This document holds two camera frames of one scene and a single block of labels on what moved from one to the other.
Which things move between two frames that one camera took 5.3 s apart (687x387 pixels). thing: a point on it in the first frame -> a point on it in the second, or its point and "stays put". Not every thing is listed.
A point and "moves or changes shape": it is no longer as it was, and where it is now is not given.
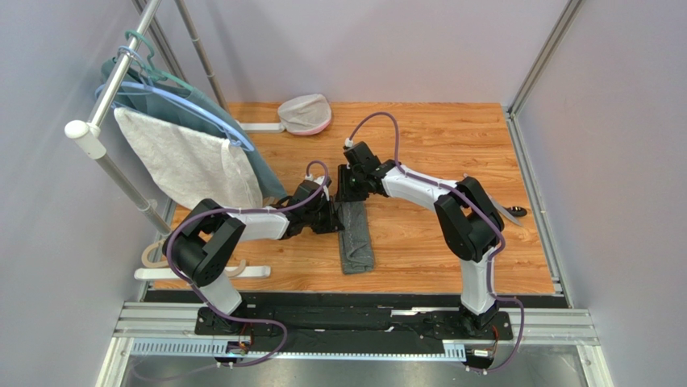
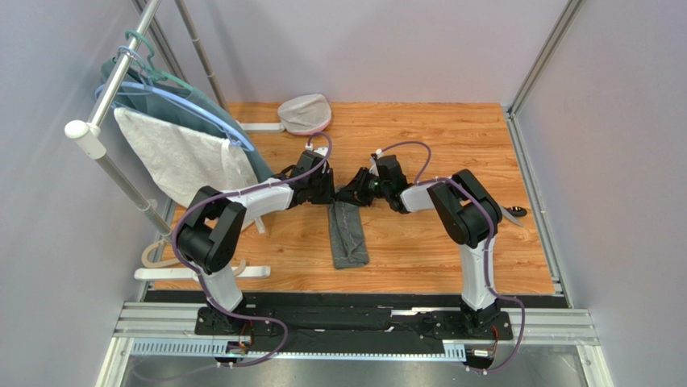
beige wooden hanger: x=151 y=264 stays put
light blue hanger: x=234 y=137 stays put
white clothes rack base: x=166 y=273 stays put
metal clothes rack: x=89 y=134 stays put
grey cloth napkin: x=355 y=238 moves or changes shape
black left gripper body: x=321 y=220 -> x=322 y=189
